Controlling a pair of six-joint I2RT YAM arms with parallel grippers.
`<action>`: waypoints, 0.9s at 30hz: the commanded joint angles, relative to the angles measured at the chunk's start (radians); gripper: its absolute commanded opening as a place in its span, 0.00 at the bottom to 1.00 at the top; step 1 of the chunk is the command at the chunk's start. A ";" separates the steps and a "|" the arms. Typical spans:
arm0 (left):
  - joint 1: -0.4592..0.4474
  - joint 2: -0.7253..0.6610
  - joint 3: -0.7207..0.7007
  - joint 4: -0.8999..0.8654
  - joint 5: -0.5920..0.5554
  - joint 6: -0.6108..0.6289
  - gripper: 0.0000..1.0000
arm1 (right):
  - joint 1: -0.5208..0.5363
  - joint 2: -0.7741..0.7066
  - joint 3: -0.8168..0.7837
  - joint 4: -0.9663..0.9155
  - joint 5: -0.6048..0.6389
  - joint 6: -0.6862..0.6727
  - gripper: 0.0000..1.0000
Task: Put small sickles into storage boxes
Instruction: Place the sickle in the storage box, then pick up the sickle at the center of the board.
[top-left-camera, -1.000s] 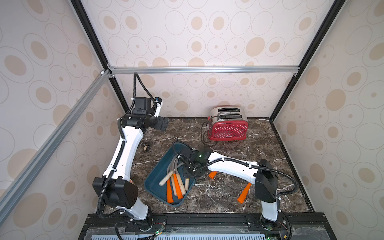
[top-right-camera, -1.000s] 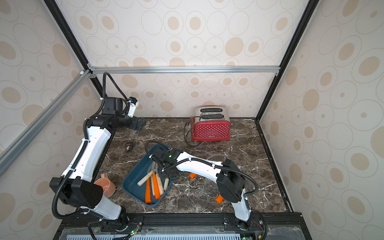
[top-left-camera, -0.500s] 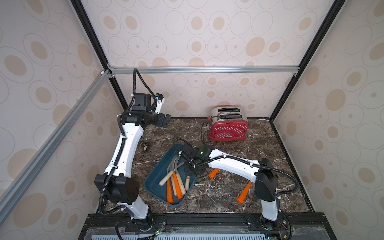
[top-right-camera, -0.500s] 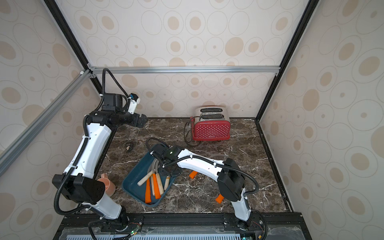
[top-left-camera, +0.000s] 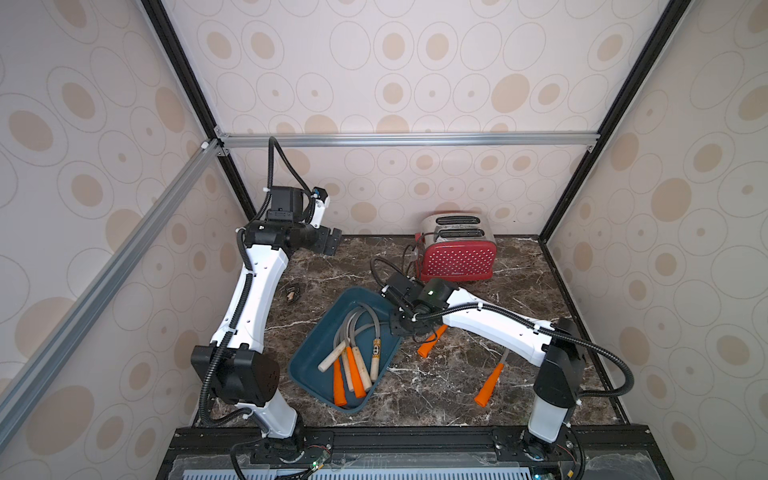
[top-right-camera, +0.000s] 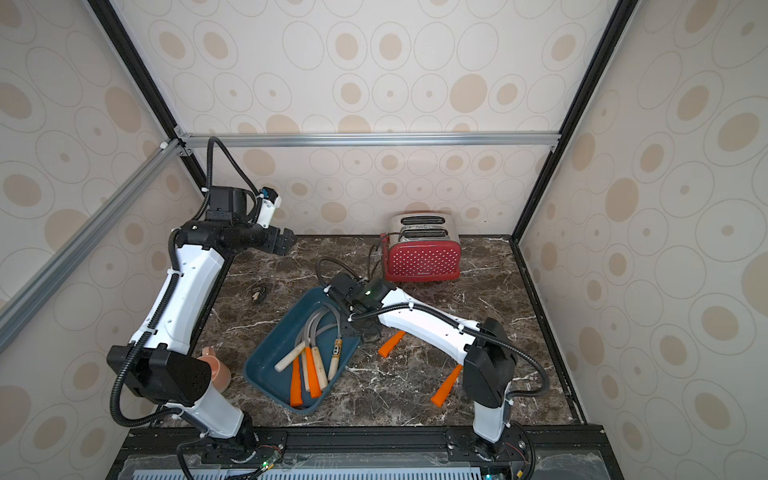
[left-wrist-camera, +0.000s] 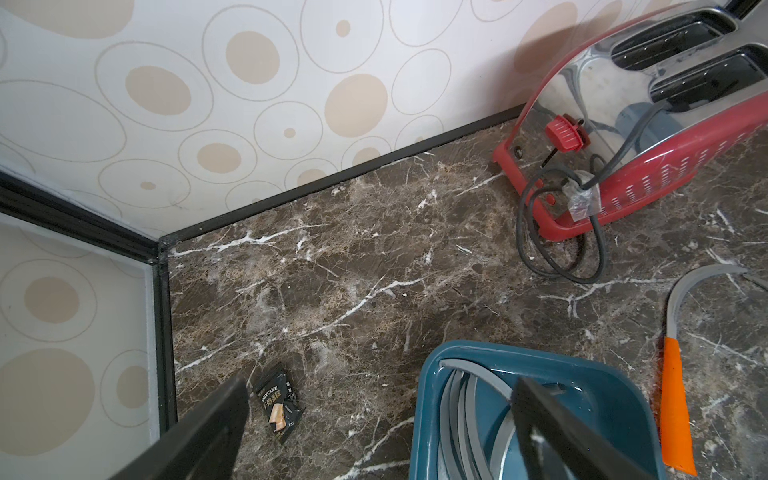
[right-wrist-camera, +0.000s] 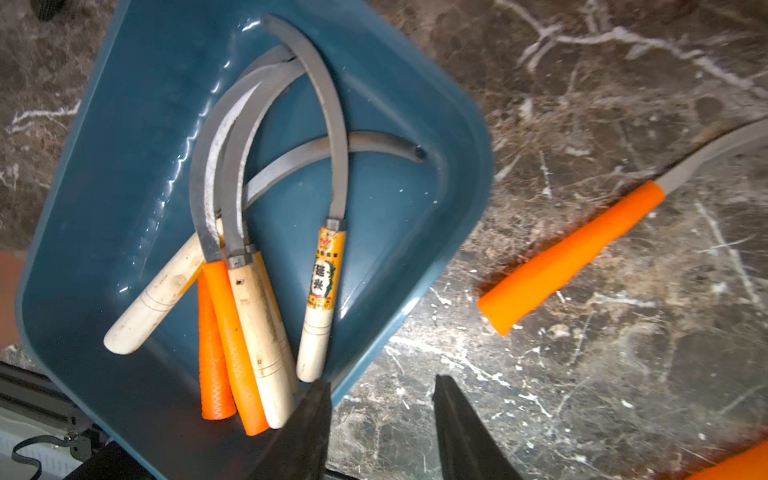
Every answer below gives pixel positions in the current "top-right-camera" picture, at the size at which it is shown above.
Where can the teal rectangular storage tray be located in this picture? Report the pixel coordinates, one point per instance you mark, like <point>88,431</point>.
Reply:
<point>259,368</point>

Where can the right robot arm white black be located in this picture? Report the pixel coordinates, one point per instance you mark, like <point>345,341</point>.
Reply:
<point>495,372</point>

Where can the left diagonal aluminium bar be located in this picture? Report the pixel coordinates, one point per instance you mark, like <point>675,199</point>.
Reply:
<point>21,309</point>

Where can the red polka dot toaster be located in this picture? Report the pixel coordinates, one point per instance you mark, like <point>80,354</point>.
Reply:
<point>421,247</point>

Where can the pink plastic cup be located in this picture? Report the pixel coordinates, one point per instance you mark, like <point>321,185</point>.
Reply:
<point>220,374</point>

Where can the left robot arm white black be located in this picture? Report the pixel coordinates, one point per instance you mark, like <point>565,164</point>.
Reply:
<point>156,372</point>

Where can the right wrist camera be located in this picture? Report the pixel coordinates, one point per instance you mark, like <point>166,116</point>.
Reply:
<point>358,295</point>

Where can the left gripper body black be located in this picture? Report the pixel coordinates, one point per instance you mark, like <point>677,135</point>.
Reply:
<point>255,235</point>

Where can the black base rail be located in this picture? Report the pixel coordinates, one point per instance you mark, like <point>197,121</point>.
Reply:
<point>443,452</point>

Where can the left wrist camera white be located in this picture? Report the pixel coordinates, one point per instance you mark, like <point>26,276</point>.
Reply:
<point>269,202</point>

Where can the wooden handle sickle labelled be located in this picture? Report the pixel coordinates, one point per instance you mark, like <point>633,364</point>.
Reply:
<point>336,352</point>

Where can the orange handle sickle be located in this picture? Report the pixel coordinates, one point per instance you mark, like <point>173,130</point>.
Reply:
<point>296,388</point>
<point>444,391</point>
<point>386,349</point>
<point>313,369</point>

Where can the horizontal aluminium bar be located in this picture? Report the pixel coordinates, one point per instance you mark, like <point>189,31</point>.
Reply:
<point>390,140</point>

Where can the small black plug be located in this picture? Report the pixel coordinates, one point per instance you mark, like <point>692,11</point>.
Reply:
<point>259,294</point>

